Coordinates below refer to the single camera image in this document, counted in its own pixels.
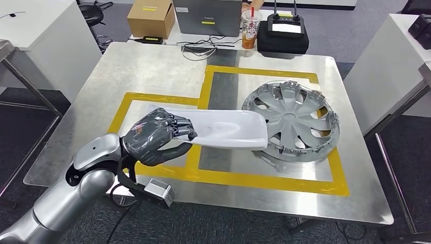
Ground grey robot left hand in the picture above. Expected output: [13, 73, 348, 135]
[121, 107, 199, 168]

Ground person's hand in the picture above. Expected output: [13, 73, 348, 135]
[241, 0, 265, 13]

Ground white plastic car part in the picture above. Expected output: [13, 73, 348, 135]
[149, 103, 269, 151]

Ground stainless steel workbench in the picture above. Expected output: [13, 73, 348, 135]
[23, 42, 394, 236]

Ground plastic drink cup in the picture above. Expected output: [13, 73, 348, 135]
[240, 7, 263, 50]

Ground black remote controller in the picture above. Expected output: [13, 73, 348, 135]
[267, 0, 306, 38]

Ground grey laptop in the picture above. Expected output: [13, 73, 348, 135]
[172, 0, 243, 37]

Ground black carrying case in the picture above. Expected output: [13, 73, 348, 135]
[256, 20, 310, 55]

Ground black power adapter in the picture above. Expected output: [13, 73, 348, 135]
[139, 36, 164, 45]

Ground brown cardboard box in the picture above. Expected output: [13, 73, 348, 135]
[127, 0, 176, 40]

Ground silver plastic hubcap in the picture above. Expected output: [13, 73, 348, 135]
[241, 79, 341, 165]

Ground black stool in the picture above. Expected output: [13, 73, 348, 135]
[77, 0, 106, 27]

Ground white cabinet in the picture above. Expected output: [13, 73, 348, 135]
[0, 0, 103, 103]
[343, 13, 431, 136]

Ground black equipment cases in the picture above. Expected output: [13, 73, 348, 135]
[408, 13, 431, 50]

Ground black camera bracket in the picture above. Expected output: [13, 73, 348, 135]
[116, 155, 149, 199]

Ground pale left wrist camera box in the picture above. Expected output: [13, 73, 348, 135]
[143, 178, 176, 208]

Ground black desk cables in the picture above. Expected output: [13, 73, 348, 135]
[176, 34, 242, 63]

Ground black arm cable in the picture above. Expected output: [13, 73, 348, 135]
[106, 183, 140, 244]

